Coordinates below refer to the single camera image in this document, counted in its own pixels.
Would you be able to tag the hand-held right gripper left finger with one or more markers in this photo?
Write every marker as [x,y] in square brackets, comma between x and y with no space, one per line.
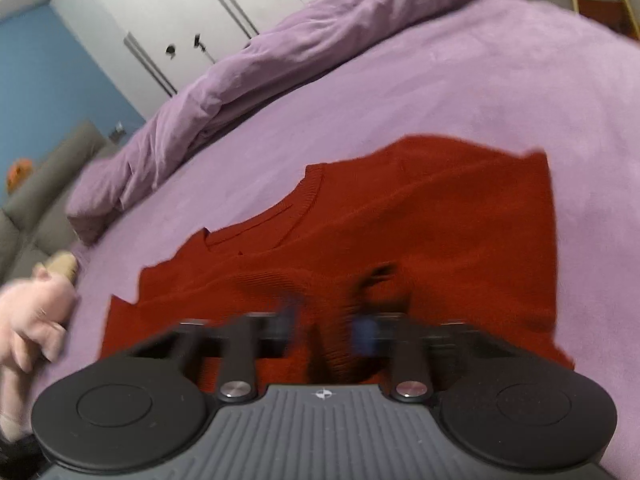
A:
[287,320]

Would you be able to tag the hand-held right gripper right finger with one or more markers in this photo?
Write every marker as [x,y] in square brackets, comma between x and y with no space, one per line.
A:
[364,332]

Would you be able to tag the red knit sweater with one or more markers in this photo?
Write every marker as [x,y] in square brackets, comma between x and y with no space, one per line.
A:
[430,220]

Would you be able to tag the beige plush toy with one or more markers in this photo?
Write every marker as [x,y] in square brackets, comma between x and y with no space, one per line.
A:
[62,265]

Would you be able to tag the purple duvet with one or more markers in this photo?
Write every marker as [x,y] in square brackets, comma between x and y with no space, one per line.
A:
[240,80]

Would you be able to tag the pink plush toy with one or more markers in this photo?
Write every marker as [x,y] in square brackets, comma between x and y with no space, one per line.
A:
[30,315]

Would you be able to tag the purple bed sheet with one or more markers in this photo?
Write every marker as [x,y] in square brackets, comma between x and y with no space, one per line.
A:
[450,85]

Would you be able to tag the grey sofa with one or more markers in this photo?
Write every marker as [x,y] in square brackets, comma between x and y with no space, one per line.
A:
[50,190]

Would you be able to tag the orange plush toy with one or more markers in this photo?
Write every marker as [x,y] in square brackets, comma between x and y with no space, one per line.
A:
[19,172]

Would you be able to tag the white wardrobe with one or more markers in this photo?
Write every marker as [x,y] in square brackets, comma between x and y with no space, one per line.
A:
[165,15]

